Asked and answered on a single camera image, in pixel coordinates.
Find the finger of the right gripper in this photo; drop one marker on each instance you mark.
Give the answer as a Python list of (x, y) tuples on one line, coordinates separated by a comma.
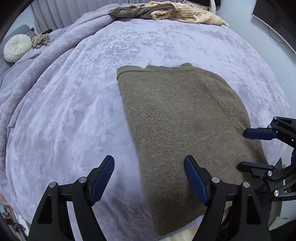
[(260, 133), (256, 170)]

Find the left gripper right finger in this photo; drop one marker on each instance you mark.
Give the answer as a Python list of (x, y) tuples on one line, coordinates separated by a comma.
[(199, 179)]

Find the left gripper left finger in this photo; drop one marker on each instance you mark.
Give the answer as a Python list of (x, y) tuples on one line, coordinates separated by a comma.
[(99, 178)]

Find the brown knit sweater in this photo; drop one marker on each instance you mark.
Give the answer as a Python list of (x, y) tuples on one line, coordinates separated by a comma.
[(173, 112)]

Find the lavender plush bed blanket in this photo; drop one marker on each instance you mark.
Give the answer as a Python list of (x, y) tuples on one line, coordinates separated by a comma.
[(62, 112)]

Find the cream striped fleece robe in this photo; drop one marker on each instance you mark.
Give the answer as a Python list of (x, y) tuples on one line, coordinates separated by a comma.
[(186, 13)]

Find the grey quilted headboard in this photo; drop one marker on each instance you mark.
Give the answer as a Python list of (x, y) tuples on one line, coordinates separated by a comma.
[(23, 29)]

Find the small beige crumpled cloth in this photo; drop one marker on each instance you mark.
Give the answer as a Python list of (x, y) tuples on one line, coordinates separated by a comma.
[(40, 40)]

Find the round white pleated cushion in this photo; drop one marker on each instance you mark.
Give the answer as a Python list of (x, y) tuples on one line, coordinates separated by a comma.
[(16, 47)]

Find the grey-brown fleece garment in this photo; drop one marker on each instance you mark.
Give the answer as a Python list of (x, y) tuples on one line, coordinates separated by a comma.
[(142, 12)]

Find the grey pleated curtains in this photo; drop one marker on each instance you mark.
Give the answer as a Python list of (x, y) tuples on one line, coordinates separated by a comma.
[(83, 17)]

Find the wall mounted television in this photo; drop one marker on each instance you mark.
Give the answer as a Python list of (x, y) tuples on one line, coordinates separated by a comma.
[(279, 16)]

